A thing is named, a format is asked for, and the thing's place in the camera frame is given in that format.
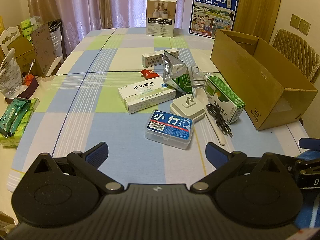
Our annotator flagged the white plug adapter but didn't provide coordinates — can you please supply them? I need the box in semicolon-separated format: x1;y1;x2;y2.
169;94;206;123

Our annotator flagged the stack of green tissue packs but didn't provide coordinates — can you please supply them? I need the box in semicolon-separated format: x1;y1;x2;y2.
20;16;48;38

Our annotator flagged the silver foil pouch green leaf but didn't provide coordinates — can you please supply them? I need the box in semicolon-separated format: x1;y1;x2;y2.
162;50;193;95

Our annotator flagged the slim white ointment box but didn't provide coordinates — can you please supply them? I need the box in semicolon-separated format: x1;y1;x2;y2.
141;48;180;68

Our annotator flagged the beige product box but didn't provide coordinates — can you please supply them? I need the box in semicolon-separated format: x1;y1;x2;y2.
146;0;177;38

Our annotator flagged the red candy packet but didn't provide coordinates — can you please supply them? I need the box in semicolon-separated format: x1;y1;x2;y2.
139;69;160;79

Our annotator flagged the cardboard box with white flap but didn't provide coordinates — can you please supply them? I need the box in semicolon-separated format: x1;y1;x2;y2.
0;22;57;77

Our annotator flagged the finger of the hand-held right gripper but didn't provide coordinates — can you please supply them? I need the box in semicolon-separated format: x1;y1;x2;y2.
299;137;320;150

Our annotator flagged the long brown cardboard box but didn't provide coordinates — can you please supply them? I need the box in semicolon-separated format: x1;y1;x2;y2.
210;29;318;132

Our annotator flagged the green and white medicine box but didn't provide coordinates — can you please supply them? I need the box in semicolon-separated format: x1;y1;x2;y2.
204;75;246;125

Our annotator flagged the white plastic spoon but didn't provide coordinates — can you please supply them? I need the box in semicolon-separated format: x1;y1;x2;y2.
194;87;227;146

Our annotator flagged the white plastic bag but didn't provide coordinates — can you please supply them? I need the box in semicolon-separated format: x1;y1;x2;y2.
0;47;23;98

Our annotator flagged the brown curtain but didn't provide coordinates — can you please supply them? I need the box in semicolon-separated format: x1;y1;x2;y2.
26;0;65;28

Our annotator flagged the teal foil pouch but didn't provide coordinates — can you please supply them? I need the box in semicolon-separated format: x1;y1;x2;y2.
0;99;32;137

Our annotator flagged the pink sheer curtain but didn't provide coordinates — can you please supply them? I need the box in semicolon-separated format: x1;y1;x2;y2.
50;0;225;58

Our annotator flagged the blue milk carton box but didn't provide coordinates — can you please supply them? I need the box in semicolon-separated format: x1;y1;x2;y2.
189;0;240;39

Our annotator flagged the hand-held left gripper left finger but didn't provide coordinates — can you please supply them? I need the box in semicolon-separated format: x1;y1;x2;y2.
25;142;124;194

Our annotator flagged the quilted chair back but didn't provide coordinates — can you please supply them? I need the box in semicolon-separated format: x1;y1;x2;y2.
271;29;320;85

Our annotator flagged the dark red box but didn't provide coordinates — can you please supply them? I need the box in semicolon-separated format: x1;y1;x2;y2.
5;74;39;104

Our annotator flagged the bundle of green tissue packs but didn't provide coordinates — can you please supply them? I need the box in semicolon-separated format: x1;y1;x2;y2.
0;97;40;147

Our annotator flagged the black cable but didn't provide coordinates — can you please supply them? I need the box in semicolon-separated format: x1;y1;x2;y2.
206;104;233;138

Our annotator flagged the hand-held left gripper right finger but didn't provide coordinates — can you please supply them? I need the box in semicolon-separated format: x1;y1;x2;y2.
191;142;292;194

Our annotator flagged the clear floss box blue label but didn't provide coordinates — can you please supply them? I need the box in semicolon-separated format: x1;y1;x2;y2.
145;109;195;150

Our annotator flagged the striped white bag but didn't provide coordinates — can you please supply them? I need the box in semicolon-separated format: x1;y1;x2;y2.
47;19;67;60

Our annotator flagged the large white medicine box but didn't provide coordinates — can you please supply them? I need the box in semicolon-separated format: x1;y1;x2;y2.
118;81;177;114

